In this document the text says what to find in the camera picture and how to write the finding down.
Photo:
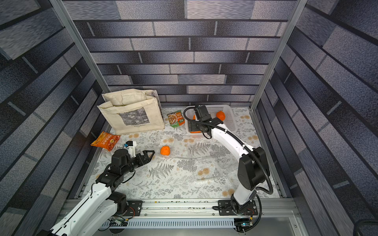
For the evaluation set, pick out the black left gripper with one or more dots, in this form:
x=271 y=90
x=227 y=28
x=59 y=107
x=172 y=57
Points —
x=145 y=156

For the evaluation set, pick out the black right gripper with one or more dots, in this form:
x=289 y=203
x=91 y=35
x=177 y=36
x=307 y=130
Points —
x=202 y=118

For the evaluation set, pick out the orange fruit one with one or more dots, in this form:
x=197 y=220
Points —
x=220 y=115

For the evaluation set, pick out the orange fruit six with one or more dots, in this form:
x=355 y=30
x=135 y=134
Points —
x=165 y=150

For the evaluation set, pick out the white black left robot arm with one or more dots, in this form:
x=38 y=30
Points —
x=103 y=201

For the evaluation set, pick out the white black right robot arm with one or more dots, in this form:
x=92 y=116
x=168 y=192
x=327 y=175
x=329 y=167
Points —
x=253 y=168

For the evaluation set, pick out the white plastic perforated basket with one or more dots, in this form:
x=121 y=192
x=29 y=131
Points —
x=212 y=110

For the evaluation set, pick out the green red snack packet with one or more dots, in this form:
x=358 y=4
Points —
x=176 y=119

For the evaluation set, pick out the orange red snack bag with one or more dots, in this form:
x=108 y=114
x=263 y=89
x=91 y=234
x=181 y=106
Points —
x=106 y=141

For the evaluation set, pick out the cream Monet canvas tote bag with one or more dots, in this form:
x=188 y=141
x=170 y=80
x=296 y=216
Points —
x=132 y=111

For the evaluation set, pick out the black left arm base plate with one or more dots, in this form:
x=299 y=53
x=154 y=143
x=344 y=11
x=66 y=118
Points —
x=134 y=209

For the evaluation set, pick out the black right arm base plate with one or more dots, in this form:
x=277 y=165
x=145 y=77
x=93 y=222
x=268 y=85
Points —
x=231 y=207

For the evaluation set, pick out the aluminium front rail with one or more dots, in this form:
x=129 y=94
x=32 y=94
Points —
x=209 y=208

